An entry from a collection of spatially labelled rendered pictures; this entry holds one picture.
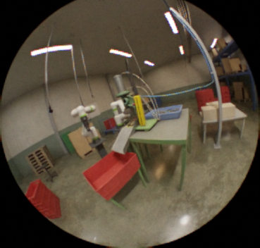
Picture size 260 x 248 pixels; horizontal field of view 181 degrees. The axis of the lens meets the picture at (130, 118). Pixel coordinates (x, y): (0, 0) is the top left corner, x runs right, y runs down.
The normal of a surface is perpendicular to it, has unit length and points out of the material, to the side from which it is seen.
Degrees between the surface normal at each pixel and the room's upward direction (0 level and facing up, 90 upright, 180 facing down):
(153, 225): 0
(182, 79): 90
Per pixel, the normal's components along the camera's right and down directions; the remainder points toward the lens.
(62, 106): 0.72, -0.11
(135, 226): -0.32, -0.93
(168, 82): -0.62, 0.36
